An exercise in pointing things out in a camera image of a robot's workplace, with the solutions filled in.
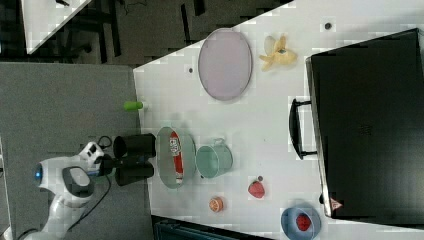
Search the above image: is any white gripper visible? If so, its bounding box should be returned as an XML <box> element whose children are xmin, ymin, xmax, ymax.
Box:
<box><xmin>79</xmin><ymin>142</ymin><xmax>104</xmax><ymax>167</ymax></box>

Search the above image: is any red ketchup bottle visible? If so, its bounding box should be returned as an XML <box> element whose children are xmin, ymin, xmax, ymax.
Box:
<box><xmin>169</xmin><ymin>131</ymin><xmax>184</xmax><ymax>184</ymax></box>

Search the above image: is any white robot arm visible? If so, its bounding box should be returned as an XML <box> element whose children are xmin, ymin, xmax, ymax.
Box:
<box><xmin>19</xmin><ymin>142</ymin><xmax>106</xmax><ymax>240</ymax></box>

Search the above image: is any green strainer basket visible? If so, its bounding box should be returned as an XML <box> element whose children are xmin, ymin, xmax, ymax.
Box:
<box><xmin>156</xmin><ymin>127</ymin><xmax>196</xmax><ymax>189</ymax></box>

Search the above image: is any black binocular-like base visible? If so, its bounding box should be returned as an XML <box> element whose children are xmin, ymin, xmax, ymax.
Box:
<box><xmin>99</xmin><ymin>133</ymin><xmax>156</xmax><ymax>186</ymax></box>

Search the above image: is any green cylinder on table edge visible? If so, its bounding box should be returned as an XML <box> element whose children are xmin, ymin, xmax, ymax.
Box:
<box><xmin>124</xmin><ymin>101</ymin><xmax>144</xmax><ymax>111</ymax></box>

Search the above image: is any grey side table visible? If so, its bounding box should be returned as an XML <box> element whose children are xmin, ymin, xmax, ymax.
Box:
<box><xmin>0</xmin><ymin>62</ymin><xmax>153</xmax><ymax>240</ymax></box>

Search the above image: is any green mug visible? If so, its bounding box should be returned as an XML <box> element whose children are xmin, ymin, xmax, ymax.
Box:
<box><xmin>195</xmin><ymin>138</ymin><xmax>233</xmax><ymax>179</ymax></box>

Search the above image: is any toy orange slice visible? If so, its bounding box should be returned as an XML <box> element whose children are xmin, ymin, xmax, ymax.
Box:
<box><xmin>209</xmin><ymin>197</ymin><xmax>224</xmax><ymax>213</ymax></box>

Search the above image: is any round grey plate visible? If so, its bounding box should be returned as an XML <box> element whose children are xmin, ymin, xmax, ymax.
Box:
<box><xmin>198</xmin><ymin>28</ymin><xmax>252</xmax><ymax>101</ymax></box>

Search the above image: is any toy strawberry on table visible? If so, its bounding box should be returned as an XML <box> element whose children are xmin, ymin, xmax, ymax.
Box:
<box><xmin>247</xmin><ymin>176</ymin><xmax>265</xmax><ymax>199</ymax></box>

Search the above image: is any blue bowl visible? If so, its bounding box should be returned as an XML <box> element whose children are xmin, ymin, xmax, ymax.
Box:
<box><xmin>281</xmin><ymin>206</ymin><xmax>321</xmax><ymax>240</ymax></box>

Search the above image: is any strawberry in blue bowl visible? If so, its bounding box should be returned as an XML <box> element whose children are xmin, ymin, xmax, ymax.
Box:
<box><xmin>296</xmin><ymin>214</ymin><xmax>312</xmax><ymax>232</ymax></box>

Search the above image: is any black toaster oven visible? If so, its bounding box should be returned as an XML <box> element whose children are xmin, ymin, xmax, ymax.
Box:
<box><xmin>305</xmin><ymin>28</ymin><xmax>424</xmax><ymax>229</ymax></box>

